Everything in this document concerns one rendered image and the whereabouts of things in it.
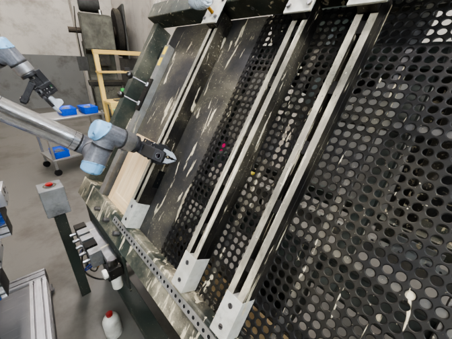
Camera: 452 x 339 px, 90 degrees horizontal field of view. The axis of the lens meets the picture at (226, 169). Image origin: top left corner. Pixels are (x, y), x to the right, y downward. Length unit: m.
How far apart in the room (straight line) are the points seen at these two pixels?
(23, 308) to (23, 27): 8.64
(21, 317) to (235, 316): 1.51
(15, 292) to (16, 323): 0.25
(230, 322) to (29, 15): 9.67
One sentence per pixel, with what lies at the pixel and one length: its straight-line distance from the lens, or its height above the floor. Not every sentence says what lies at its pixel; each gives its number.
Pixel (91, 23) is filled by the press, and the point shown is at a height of 2.36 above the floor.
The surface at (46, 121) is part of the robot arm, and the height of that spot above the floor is 1.42.
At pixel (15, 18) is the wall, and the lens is 9.85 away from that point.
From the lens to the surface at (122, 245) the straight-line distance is 1.21.
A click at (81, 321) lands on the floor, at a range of 2.09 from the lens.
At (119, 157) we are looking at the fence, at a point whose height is 1.10.
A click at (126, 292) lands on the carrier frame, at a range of 1.89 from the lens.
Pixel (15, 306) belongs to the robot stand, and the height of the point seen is 0.21.
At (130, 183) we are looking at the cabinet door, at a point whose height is 1.02.
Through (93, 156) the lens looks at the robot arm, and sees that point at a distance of 0.92.
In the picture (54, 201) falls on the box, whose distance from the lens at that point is 1.67.
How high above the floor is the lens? 1.63
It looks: 26 degrees down
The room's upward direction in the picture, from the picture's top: 2 degrees clockwise
